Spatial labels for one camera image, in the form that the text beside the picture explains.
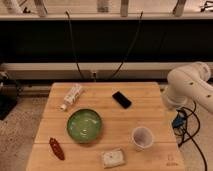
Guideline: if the right black hanging cable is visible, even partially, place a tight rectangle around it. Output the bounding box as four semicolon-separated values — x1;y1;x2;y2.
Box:
108;11;144;81

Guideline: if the black eraser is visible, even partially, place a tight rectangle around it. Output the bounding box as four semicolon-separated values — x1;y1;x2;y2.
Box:
112;92;132;109

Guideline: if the left black hanging cable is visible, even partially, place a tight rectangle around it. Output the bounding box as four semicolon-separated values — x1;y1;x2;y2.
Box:
64;10;86;80

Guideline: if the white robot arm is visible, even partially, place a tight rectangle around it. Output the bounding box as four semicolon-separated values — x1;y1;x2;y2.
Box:
162;62;213;114

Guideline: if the red-brown chili pepper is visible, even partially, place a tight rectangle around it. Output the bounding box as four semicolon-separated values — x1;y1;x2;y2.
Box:
49;138;65;160

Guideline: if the blue box on floor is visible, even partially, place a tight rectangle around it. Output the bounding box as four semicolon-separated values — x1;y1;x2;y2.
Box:
172;114;186;128

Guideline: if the black hanging cable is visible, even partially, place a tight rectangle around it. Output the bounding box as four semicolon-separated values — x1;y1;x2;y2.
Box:
108;11;144;81
64;10;86;80

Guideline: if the white plastic cup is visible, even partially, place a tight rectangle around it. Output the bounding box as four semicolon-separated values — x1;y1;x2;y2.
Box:
131;126;154;151

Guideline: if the white tube bottle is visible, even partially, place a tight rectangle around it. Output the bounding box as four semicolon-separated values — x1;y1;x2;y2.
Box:
60;84;83;111

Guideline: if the black equipment at left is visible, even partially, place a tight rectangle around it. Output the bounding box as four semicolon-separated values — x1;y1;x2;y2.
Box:
0;71;21;120

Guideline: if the wall outlet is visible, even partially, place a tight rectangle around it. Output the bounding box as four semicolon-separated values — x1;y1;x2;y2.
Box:
91;70;98;82

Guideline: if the green bowl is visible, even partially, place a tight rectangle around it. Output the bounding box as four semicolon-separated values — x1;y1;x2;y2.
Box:
67;109;103;143

